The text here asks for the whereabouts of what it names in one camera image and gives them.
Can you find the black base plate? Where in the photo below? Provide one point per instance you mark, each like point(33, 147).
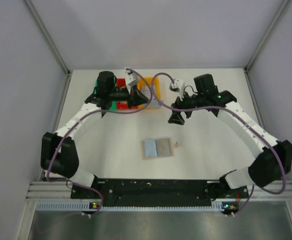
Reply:
point(120, 192)

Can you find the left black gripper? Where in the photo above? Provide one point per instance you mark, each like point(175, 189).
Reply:
point(132, 95)

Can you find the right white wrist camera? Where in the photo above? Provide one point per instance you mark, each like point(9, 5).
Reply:
point(178, 86)

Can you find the stack of cards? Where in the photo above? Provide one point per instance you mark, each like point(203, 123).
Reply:
point(152, 90)

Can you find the right aluminium corner post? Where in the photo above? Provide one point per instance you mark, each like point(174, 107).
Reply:
point(280, 12)

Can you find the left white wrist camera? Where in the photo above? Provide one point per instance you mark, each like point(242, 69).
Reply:
point(131, 79)

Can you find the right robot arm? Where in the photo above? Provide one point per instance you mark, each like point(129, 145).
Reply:
point(272, 157)

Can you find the red plastic bin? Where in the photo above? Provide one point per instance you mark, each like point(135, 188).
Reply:
point(121, 84)

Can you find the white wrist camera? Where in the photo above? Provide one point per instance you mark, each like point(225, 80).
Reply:
point(131, 79)
point(178, 86)

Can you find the green plastic bin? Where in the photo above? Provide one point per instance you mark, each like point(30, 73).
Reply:
point(113, 104)

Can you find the beige card holder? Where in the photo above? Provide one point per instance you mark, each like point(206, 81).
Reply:
point(174, 145)

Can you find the white slotted cable duct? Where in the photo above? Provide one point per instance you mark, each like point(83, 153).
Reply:
point(85, 206)

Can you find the left aluminium corner post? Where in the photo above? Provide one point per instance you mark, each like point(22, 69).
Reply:
point(46, 36)

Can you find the yellow plastic bin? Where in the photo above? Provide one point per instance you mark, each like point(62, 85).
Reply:
point(149, 81)

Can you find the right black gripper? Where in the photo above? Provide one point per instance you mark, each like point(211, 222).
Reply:
point(181, 110)

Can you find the aluminium corner post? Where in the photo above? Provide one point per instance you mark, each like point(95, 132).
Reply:
point(280, 12)
point(46, 36)

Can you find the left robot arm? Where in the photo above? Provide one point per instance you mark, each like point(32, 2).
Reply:
point(59, 153)

